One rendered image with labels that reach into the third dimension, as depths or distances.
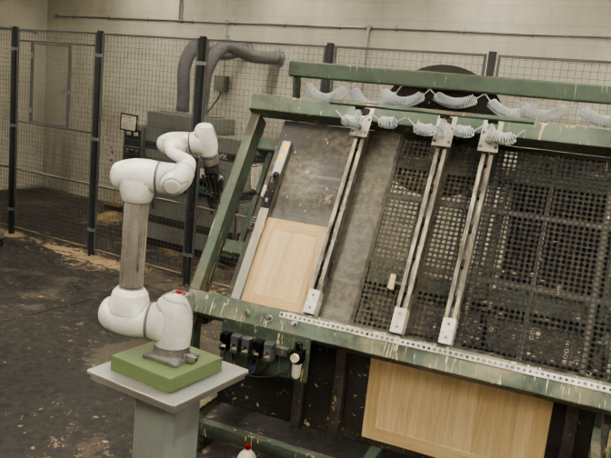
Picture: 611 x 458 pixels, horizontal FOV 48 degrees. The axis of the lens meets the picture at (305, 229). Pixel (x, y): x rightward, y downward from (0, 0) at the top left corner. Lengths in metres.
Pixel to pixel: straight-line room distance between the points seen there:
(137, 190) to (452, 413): 1.89
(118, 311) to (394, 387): 1.47
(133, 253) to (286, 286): 0.98
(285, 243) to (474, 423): 1.32
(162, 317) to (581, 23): 6.13
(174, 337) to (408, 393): 1.30
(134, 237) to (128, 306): 0.29
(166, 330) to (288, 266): 0.92
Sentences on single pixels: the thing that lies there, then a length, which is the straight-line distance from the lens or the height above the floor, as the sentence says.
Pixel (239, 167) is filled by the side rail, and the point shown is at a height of 1.55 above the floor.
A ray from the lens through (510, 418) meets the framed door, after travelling 3.57.
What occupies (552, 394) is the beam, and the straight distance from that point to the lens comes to 3.25.
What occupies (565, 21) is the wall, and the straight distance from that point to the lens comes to 8.10.
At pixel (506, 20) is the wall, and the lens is 8.25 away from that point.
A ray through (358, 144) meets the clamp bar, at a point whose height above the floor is 1.75.
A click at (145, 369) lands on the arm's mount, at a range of 2.95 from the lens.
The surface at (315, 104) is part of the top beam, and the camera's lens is 3.93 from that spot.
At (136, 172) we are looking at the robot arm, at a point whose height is 1.61.
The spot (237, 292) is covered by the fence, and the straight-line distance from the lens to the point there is 3.66.
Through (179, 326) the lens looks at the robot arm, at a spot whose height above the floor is 0.98.
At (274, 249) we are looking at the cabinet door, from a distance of 3.69.
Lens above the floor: 1.96
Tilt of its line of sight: 11 degrees down
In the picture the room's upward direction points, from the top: 6 degrees clockwise
